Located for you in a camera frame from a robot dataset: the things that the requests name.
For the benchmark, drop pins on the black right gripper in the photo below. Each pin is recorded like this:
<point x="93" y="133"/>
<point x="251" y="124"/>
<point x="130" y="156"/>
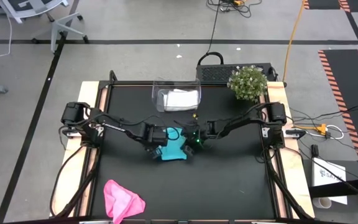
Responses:
<point x="194" y="133"/>

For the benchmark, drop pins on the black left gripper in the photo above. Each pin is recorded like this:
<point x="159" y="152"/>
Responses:
<point x="157" y="137"/>

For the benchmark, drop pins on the teal microfiber towel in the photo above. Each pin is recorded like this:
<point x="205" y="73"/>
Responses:
<point x="172" y="151"/>

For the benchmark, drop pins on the pink microfiber towel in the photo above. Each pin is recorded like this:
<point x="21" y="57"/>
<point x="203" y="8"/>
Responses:
<point x="120" y="199"/>

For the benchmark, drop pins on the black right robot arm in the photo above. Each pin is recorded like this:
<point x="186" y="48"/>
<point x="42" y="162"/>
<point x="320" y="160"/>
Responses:
<point x="244" y="119"/>

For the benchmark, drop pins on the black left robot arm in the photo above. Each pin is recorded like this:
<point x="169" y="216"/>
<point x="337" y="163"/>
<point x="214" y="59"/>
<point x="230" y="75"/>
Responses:
<point x="120" y="128"/>

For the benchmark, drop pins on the clear plastic bin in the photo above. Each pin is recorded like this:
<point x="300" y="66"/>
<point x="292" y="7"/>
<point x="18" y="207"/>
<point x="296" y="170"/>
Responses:
<point x="158" y="93"/>

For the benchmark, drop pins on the black perforated computer case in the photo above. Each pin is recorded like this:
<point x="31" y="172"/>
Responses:
<point x="213" y="74"/>

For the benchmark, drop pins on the light wooden board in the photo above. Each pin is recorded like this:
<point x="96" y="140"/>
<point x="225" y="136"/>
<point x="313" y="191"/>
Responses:
<point x="73" y="168"/>
<point x="297" y="186"/>

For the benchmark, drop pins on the green potted plant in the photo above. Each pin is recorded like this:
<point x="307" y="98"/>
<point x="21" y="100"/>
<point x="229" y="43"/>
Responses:
<point x="247" y="82"/>

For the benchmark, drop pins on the small black device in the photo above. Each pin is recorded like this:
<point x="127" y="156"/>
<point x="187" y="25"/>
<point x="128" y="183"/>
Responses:
<point x="314" y="151"/>

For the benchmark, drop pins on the yellow power adapter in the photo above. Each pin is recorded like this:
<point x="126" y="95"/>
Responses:
<point x="320" y="128"/>

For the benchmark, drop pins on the white printed box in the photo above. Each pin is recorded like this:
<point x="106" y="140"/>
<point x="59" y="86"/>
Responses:
<point x="322" y="182"/>

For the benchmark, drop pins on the beige tape roll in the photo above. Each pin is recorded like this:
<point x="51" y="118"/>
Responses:
<point x="317" y="202"/>

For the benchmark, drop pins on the black flat bar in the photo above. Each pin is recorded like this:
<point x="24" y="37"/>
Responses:
<point x="346" y="186"/>

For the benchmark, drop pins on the black mat orange stripes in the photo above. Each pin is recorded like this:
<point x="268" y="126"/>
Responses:
<point x="340" y="93"/>
<point x="322" y="3"/>

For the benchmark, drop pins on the white office chair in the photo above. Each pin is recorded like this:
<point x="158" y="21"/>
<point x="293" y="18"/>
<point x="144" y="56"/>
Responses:
<point x="30" y="4"/>

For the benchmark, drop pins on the black frame strut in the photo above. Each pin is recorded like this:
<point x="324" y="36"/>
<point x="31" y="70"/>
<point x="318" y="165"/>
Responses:
<point x="73" y="202"/>
<point x="286" y="193"/>

